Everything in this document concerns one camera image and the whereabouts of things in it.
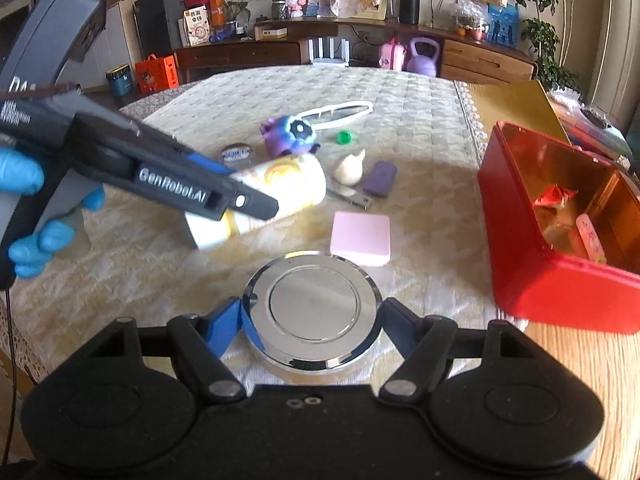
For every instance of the person's left hand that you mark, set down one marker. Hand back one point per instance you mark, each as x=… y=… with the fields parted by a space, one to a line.
x=20 y=172

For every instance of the pink square box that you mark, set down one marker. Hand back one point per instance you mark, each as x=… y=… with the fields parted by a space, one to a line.
x=360 y=237

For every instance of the black speaker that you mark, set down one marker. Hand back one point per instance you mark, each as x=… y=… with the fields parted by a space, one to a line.
x=408 y=7

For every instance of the black cabinet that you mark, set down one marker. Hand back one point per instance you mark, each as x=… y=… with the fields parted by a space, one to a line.
x=155 y=25

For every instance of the pink printed packet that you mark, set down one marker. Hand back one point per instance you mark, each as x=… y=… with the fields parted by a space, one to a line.
x=590 y=237

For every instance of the wooden sideboard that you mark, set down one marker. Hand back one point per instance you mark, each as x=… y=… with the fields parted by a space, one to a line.
x=480 y=60

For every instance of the metal nail clipper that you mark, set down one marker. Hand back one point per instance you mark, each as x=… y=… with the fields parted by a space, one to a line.
x=350 y=199

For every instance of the purple toy figure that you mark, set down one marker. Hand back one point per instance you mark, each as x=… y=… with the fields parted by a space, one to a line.
x=285 y=132

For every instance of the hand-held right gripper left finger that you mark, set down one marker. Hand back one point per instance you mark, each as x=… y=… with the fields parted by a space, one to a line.
x=223 y=327

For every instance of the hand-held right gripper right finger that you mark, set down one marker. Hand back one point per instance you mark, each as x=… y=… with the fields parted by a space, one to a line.
x=398 y=321

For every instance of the red plastic bin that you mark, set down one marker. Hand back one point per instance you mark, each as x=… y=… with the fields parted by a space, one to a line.
x=510 y=240

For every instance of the plastic bag with fruit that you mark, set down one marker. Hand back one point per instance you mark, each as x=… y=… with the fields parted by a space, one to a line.
x=470 y=20

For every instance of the teal paint bucket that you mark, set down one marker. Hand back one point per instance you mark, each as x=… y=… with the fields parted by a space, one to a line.
x=120 y=82

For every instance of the white bottle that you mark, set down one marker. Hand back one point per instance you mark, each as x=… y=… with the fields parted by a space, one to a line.
x=295 y=185

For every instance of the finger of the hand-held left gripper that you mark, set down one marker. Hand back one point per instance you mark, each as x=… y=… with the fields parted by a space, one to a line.
x=255 y=207
x=212 y=166

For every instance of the flat yellow white box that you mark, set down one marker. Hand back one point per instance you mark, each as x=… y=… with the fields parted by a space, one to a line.
x=271 y=33

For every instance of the gold box lid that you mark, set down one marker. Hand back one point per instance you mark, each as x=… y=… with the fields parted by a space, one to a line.
x=515 y=105

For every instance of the white brown snack bag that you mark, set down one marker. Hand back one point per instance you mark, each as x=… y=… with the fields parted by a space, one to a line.
x=196 y=27

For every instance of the orange gift bag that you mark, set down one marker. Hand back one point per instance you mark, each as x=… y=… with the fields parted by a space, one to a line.
x=157 y=75

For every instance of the purple kettlebell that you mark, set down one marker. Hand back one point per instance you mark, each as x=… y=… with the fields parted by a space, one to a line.
x=422 y=62

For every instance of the small purple case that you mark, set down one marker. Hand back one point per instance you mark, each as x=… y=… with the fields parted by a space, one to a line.
x=380 y=178

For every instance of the red candy wrapper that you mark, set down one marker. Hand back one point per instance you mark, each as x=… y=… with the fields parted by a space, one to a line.
x=552 y=195

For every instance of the white router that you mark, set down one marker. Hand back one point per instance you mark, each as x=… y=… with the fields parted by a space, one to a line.
x=327 y=61

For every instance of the orange gift box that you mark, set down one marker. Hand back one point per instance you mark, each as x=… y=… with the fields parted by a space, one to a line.
x=212 y=7

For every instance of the small green toy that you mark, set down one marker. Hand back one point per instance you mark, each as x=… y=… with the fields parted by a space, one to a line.
x=344 y=137

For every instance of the pile of plastic bags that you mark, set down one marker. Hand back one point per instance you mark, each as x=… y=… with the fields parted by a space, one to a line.
x=595 y=120

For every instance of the round chrome tin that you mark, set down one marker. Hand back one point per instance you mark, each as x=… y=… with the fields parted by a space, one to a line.
x=312 y=305

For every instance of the large green houseplant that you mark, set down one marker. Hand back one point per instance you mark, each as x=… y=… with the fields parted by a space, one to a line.
x=542 y=35

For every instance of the cream garlic-shaped toy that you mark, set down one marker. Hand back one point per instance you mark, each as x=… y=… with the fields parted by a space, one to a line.
x=348 y=170

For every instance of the small potted plant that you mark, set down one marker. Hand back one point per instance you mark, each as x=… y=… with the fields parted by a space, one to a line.
x=237 y=10

